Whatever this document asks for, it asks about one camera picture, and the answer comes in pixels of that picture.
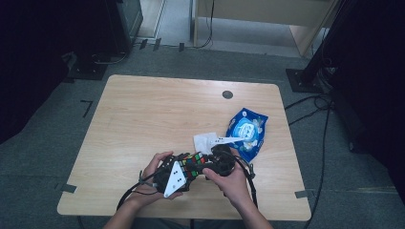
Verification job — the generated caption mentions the black curtain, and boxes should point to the black curtain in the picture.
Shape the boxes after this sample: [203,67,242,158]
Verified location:
[0,0,119,145]
[313,0,405,204]

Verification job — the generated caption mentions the person's right hand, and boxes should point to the person's right hand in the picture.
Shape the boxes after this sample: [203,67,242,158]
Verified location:
[202,147,256,208]

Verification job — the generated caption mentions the black hanging cable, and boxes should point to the black hanging cable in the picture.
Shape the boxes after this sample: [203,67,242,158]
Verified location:
[194,0,216,50]

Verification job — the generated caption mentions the person's left hand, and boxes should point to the person's left hand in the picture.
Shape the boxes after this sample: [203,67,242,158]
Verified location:
[133,151,185,208]

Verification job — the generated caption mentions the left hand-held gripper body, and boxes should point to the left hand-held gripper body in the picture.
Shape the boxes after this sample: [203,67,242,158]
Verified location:
[152,154,193,199]

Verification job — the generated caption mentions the dark glass cabinet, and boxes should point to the dark glass cabinet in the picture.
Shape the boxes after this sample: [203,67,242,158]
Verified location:
[104,0,144,55]

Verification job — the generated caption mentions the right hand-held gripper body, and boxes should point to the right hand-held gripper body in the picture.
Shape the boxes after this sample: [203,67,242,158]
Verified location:
[203,135,246,177]

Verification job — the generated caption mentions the black flat stand base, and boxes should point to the black flat stand base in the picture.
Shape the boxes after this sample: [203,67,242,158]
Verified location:
[285,68,327,94]
[63,51,110,81]

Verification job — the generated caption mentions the white wet wipe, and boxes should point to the white wet wipe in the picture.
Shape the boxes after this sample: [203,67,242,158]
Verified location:
[193,132,222,156]

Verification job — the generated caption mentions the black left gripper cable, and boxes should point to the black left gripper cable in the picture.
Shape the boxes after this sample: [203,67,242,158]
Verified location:
[116,170,161,212]

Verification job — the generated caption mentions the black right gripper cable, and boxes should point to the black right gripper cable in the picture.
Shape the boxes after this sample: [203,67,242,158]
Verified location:
[233,155,260,209]

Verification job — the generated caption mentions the black angled floor tape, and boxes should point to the black angled floor tape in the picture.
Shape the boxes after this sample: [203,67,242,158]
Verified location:
[79,99,94,118]

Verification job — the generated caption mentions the person's dark trousers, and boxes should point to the person's dark trousers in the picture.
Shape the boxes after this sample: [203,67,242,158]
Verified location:
[132,218,243,229]

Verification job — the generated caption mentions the black floor cables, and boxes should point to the black floor cables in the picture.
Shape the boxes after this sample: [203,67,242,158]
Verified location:
[284,93,334,229]

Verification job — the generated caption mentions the light wooden desk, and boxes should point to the light wooden desk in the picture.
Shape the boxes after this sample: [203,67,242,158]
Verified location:
[192,0,339,58]

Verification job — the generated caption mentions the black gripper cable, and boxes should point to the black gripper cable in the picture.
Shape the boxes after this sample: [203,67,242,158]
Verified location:
[116,170,161,212]
[233,155,260,209]

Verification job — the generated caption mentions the multicoloured puzzle cube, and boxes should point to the multicoloured puzzle cube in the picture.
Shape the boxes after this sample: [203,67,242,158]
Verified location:
[178,152,208,181]

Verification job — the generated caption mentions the blue snack packet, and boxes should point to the blue snack packet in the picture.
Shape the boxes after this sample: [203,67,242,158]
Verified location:
[225,107,269,163]

